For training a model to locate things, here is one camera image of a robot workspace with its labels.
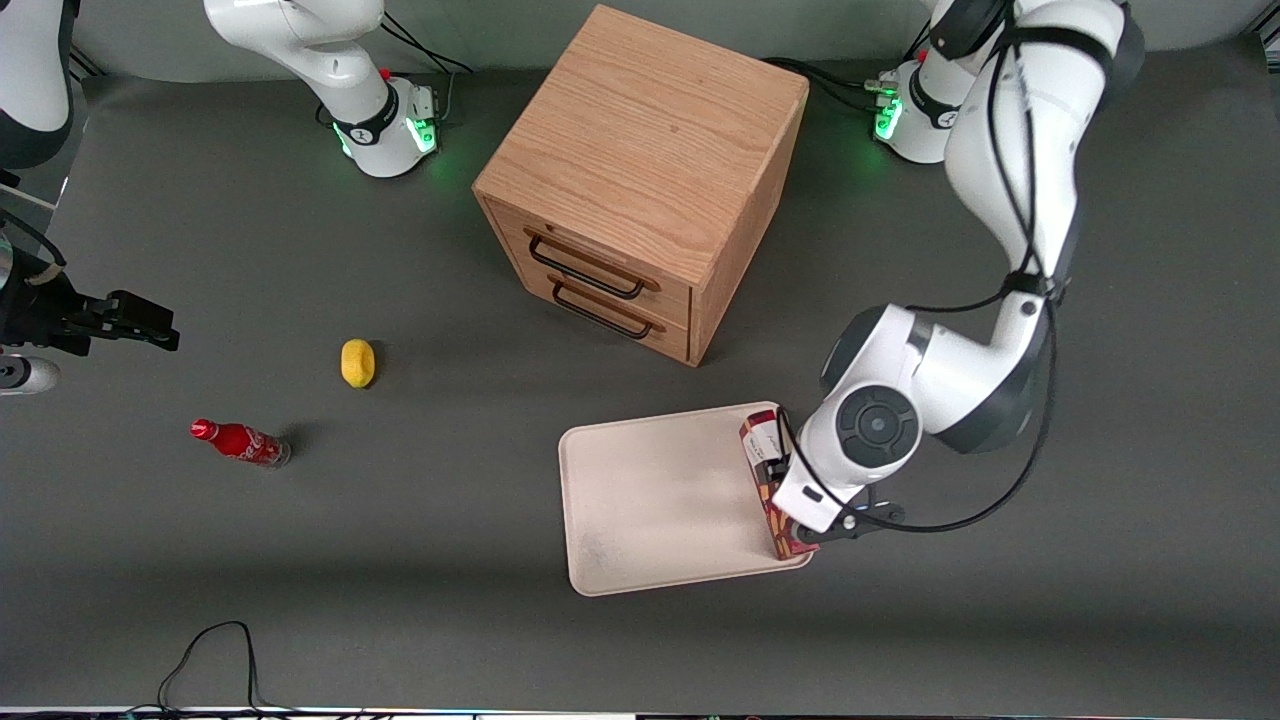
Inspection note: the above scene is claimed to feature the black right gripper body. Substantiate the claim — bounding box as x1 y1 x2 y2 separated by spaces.
0 262 96 356

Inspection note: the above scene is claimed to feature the red cookie box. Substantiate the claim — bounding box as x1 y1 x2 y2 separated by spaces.
739 408 819 561

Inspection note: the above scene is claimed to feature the cream plastic tray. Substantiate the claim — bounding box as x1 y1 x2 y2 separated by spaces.
558 401 815 598

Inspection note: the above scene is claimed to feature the red cola bottle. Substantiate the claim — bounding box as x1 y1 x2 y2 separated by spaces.
190 418 292 468

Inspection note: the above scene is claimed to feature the smaller wooden drawer front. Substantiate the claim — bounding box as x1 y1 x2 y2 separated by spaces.
505 250 693 364

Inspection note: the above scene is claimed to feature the larger wooden drawer front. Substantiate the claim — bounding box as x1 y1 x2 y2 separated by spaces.
485 200 694 323

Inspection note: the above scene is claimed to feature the dark grey table mat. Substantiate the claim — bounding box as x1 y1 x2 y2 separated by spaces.
0 40 1280 713

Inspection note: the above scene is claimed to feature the oak wooden drawer cabinet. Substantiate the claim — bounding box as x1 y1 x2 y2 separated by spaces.
472 4 811 368

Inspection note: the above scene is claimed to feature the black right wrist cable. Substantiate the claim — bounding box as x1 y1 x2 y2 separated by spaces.
0 210 67 271

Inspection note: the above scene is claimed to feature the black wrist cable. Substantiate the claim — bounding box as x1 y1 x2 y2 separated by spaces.
870 20 1061 534
0 210 67 271

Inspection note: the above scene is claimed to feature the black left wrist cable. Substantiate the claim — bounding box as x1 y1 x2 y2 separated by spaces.
870 20 1061 534

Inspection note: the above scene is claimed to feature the short black wire drawer handle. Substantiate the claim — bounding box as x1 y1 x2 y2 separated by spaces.
548 272 667 341

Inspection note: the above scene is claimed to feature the black looped floor cable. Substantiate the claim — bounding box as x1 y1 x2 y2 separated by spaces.
157 620 301 717

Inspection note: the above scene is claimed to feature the long black wire drawer handle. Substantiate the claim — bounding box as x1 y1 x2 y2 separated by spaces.
524 228 662 301

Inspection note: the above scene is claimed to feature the black right arm base cable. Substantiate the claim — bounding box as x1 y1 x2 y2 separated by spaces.
380 10 473 126

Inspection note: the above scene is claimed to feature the black arm base cable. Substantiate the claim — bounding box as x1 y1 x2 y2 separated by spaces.
762 55 883 116
380 10 473 126

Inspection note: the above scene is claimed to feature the black left arm base cable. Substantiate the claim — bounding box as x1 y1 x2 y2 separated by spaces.
762 55 883 116

